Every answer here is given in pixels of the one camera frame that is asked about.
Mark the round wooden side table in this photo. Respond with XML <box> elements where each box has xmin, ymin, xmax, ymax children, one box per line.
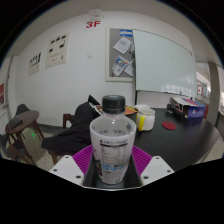
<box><xmin>4</xmin><ymin>110</ymin><xmax>44</xmax><ymax>164</ymax></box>

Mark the blue and purple box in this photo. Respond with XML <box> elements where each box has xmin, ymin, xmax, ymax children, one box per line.
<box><xmin>169</xmin><ymin>96</ymin><xmax>207</xmax><ymax>120</ymax></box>

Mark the wooden chair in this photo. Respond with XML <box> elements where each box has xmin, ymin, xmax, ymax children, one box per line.
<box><xmin>49</xmin><ymin>113</ymin><xmax>76</xmax><ymax>164</ymax></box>

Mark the red wall sign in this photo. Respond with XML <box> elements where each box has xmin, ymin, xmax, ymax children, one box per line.
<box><xmin>84</xmin><ymin>20</ymin><xmax>102</xmax><ymax>30</ymax></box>

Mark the grey chair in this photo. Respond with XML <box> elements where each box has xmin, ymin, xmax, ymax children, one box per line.
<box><xmin>14</xmin><ymin>103</ymin><xmax>31</xmax><ymax>117</ymax></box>

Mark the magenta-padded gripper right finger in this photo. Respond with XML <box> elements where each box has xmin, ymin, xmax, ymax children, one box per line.
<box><xmin>124</xmin><ymin>145</ymin><xmax>176</xmax><ymax>188</ymax></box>

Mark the small beige wall poster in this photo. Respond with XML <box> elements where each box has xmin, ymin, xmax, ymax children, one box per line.
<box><xmin>27</xmin><ymin>51</ymin><xmax>43</xmax><ymax>77</ymax></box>

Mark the large whiteboard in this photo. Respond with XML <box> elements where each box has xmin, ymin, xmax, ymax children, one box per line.
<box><xmin>132</xmin><ymin>29</ymin><xmax>198</xmax><ymax>99</ymax></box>

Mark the grey pin board with papers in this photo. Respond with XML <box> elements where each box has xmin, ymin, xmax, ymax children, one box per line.
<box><xmin>105</xmin><ymin>27</ymin><xmax>136</xmax><ymax>83</ymax></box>

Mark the flat round red coaster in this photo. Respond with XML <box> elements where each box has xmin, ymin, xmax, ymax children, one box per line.
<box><xmin>161</xmin><ymin>120</ymin><xmax>177</xmax><ymax>131</ymax></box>

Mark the large beige wall poster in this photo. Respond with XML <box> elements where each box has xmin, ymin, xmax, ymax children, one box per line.
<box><xmin>44</xmin><ymin>31</ymin><xmax>71</xmax><ymax>70</ymax></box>

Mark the white mug with yellow handle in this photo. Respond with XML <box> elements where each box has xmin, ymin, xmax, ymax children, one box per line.
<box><xmin>135</xmin><ymin>108</ymin><xmax>156</xmax><ymax>132</ymax></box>

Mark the black jacket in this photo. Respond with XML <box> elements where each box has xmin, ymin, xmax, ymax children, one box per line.
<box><xmin>41</xmin><ymin>101</ymin><xmax>101</xmax><ymax>156</ymax></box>

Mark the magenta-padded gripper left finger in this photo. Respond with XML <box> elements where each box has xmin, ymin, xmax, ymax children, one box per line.
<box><xmin>48</xmin><ymin>144</ymin><xmax>101</xmax><ymax>188</ymax></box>

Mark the black bag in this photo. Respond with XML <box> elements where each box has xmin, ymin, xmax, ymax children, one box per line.
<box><xmin>87</xmin><ymin>94</ymin><xmax>103</xmax><ymax>116</ymax></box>

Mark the white wall fixture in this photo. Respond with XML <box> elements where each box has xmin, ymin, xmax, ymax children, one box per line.
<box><xmin>87</xmin><ymin>9</ymin><xmax>105</xmax><ymax>20</ymax></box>

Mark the clear black-capped water bottle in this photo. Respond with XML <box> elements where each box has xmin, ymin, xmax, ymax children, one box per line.
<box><xmin>89</xmin><ymin>94</ymin><xmax>138</xmax><ymax>185</ymax></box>

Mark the black desk gadget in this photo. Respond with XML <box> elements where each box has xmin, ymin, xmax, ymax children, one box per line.
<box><xmin>166</xmin><ymin>103</ymin><xmax>185</xmax><ymax>118</ymax></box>

